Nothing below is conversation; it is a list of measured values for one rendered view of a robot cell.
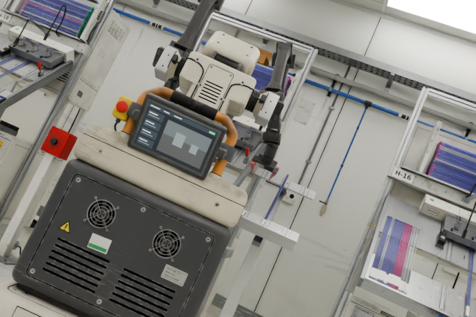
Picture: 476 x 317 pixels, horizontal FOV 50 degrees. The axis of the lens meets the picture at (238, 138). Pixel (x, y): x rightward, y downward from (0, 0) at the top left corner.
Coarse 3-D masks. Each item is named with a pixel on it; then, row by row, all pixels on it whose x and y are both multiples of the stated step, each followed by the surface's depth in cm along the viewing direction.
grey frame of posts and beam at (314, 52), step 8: (208, 24) 341; (200, 40) 339; (312, 48) 324; (312, 56) 323; (304, 72) 322; (304, 80) 320; (296, 88) 320; (296, 96) 318; (248, 112) 318; (288, 112) 317; (256, 176) 311; (256, 184) 310; (248, 192) 309; (248, 200) 308; (232, 240) 304; (216, 272) 301; (208, 288) 300; (208, 296) 301; (200, 312) 298
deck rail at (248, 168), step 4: (264, 144) 306; (260, 148) 303; (264, 148) 307; (256, 152) 299; (260, 152) 300; (248, 164) 290; (244, 168) 286; (248, 168) 287; (244, 172) 284; (248, 172) 290; (240, 176) 281; (244, 176) 286; (236, 180) 277; (240, 180) 280; (232, 184) 275; (236, 184) 275; (240, 184) 284
